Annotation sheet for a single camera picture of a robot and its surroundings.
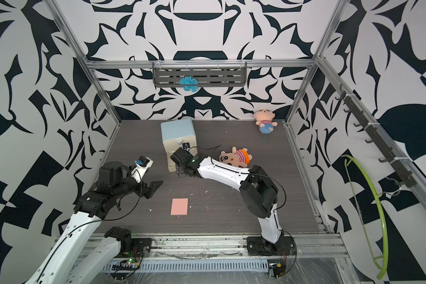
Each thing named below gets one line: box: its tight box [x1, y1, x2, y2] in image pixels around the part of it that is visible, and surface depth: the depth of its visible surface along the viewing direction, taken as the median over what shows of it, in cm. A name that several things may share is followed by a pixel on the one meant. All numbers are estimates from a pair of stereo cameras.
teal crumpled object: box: [178, 75, 199, 93], surface depth 93 cm
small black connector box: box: [268, 262, 287, 279], surface depth 73 cm
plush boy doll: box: [253, 108, 279, 135], surface depth 117 cm
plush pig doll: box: [218, 146, 253, 169], surface depth 98 cm
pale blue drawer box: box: [160, 117, 198, 173], surface depth 96 cm
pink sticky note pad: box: [170, 198, 189, 216], surface depth 87 cm
